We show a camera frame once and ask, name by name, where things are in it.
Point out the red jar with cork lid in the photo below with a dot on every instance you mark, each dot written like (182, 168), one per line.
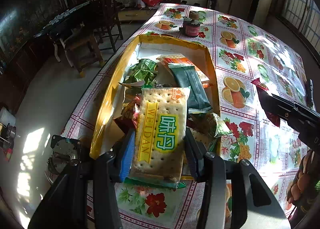
(191, 30)

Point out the red orange snack packet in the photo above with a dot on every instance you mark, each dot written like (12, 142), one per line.
(127, 113)

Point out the dark wooden chair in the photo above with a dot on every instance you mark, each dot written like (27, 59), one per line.
(110, 30)

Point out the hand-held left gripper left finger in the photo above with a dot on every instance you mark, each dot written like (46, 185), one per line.
(126, 158)

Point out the black flashlight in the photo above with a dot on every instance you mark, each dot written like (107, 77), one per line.
(310, 91)

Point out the dark floral wall panel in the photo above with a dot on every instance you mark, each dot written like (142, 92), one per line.
(27, 13)

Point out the mahjong table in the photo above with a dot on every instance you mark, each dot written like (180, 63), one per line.
(65, 21)

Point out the wooden stool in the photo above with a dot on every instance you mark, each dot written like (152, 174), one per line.
(80, 43)

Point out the steel thermos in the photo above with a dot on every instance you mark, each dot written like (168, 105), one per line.
(210, 2)

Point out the yellow taped white box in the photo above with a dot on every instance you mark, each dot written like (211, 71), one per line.
(105, 108)

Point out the barred window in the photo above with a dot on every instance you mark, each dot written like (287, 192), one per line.
(297, 6)

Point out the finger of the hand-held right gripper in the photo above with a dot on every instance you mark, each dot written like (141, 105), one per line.
(277, 105)

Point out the metal pot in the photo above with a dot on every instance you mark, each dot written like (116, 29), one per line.
(10, 135)

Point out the dark green snack packet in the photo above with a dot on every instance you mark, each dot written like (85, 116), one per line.
(195, 88)

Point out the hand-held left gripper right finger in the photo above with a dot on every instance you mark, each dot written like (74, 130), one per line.
(193, 153)

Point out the round metal appliance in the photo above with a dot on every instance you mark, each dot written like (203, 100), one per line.
(62, 148)

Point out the white bucket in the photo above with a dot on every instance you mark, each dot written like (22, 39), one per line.
(7, 116)

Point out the fruit and flower printed tablecloth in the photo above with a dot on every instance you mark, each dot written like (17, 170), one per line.
(250, 43)

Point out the wooden television stand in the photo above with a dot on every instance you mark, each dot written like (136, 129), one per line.
(132, 13)

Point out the green pea snack packet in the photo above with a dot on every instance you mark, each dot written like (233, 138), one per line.
(215, 125)
(142, 68)

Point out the clear cracker packet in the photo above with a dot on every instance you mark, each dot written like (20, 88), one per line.
(175, 60)
(160, 128)
(202, 138)

